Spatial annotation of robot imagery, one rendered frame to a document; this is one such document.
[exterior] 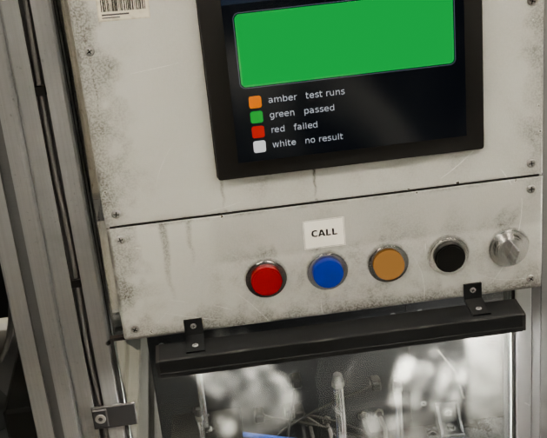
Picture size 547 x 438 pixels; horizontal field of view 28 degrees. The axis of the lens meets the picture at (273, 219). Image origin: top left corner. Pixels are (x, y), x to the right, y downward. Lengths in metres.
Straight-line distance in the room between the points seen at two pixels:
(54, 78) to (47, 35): 0.04
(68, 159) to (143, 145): 0.07
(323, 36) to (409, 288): 0.28
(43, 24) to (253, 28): 0.18
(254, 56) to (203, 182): 0.13
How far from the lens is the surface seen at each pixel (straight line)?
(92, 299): 1.08
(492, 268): 1.10
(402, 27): 0.97
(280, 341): 1.06
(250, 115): 0.97
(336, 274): 1.06
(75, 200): 1.04
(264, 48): 0.96
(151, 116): 0.99
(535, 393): 1.20
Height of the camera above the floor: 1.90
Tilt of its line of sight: 24 degrees down
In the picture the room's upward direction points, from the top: 6 degrees counter-clockwise
